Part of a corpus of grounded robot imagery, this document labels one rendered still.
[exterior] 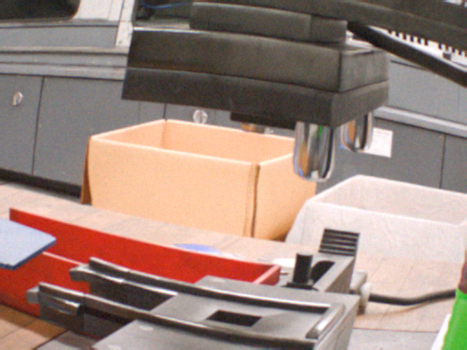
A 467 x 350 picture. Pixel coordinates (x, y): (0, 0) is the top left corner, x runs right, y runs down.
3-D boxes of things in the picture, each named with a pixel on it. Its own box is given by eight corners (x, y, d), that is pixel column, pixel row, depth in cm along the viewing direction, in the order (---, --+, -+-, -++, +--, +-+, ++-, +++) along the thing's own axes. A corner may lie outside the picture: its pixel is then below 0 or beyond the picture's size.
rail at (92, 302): (87, 330, 60) (86, 293, 59) (309, 375, 56) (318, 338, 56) (83, 332, 59) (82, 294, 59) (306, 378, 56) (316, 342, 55)
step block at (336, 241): (306, 330, 88) (326, 225, 86) (339, 333, 87) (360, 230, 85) (286, 350, 81) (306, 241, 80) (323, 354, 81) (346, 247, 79)
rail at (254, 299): (129, 305, 67) (130, 269, 67) (337, 340, 64) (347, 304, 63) (127, 307, 67) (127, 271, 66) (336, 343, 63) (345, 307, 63)
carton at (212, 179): (141, 294, 364) (155, 116, 354) (299, 325, 346) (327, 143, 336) (67, 325, 308) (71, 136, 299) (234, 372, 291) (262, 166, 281)
